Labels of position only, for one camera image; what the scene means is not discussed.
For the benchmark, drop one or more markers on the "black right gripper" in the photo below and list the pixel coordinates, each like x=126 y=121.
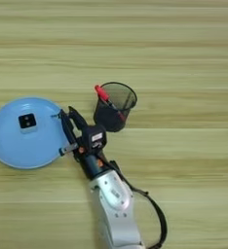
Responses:
x=94 y=163

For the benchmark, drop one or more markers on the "black mesh pen cup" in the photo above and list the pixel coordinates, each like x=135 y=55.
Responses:
x=107 y=118

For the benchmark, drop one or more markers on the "red pen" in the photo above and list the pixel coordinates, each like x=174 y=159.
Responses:
x=101 y=92

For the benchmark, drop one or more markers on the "round light blue plate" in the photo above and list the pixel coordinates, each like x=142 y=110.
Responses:
x=31 y=149

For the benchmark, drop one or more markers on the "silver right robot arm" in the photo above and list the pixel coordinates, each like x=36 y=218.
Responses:
x=117 y=207

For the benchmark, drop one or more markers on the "small black and white cube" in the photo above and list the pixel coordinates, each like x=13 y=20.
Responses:
x=27 y=121

